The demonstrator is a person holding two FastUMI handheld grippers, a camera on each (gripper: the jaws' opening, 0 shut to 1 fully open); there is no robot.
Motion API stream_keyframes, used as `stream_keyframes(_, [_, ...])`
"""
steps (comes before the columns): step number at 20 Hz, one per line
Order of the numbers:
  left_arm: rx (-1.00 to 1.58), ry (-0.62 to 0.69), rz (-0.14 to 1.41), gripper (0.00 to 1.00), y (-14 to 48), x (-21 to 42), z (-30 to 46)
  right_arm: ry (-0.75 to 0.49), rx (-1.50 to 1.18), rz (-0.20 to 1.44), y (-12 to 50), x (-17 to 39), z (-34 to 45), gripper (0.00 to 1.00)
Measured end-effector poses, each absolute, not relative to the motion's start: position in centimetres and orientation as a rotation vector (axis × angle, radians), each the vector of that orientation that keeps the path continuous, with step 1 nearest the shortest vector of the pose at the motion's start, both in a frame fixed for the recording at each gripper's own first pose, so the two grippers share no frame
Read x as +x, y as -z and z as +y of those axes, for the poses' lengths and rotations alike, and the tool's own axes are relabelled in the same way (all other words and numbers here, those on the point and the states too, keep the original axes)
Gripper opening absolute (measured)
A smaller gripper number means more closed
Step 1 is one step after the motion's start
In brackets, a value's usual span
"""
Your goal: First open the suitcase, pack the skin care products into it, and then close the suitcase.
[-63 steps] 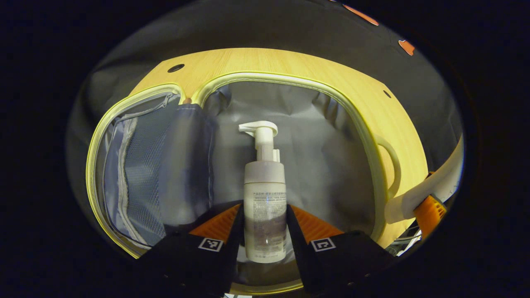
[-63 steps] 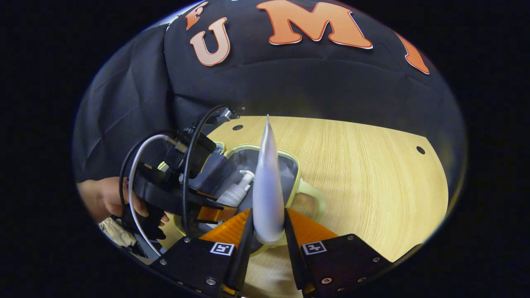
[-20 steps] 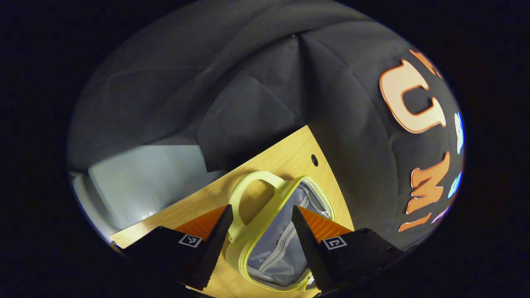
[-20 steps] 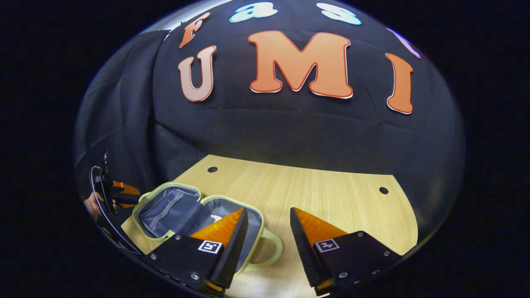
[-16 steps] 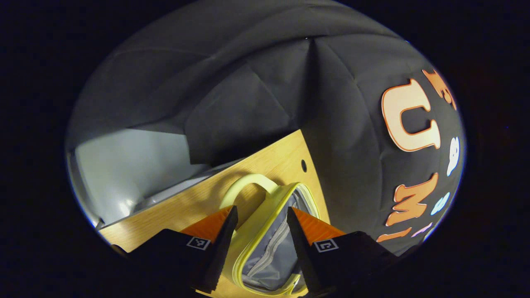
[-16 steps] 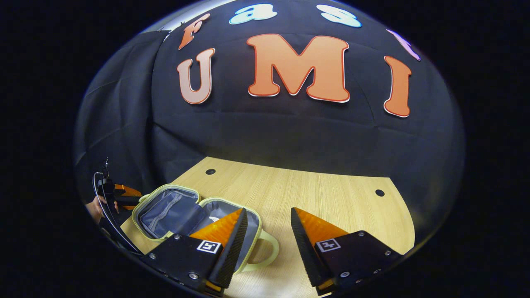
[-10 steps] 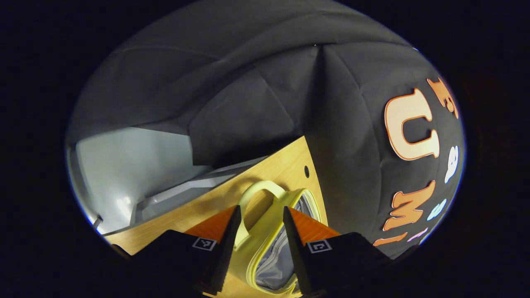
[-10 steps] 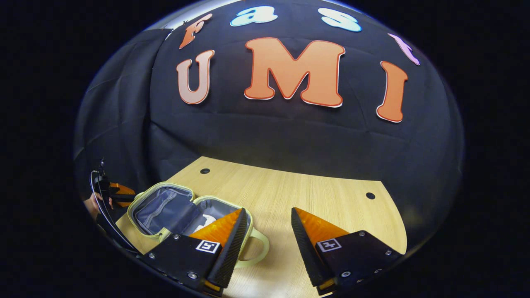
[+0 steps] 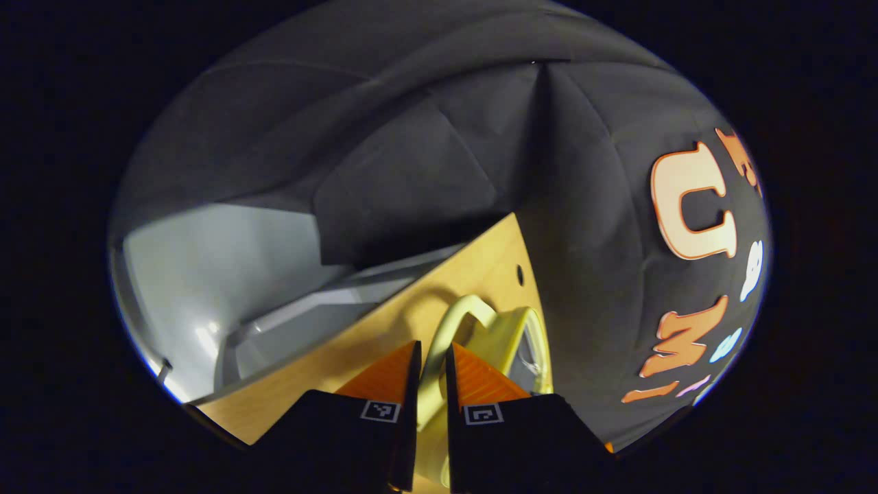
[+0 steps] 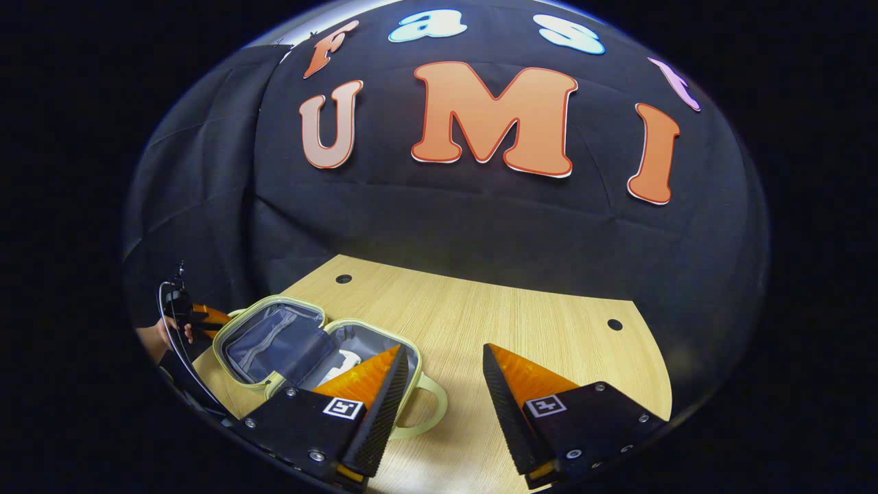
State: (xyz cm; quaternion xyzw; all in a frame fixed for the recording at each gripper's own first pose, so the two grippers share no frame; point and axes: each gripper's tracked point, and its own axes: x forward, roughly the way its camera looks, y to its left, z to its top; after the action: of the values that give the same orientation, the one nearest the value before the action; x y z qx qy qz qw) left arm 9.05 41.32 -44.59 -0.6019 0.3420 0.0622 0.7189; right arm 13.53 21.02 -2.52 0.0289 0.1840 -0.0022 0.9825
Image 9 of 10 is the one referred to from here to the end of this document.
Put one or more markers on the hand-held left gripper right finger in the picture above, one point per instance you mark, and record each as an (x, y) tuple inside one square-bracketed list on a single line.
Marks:
[(453, 425)]

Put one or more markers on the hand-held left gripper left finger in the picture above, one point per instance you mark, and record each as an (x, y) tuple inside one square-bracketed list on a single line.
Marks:
[(411, 412)]

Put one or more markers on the pale yellow suitcase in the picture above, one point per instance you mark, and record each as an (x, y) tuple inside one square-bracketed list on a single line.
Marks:
[(501, 336)]

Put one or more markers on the white table frame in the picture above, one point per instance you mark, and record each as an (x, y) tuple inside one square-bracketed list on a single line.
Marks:
[(309, 303)]

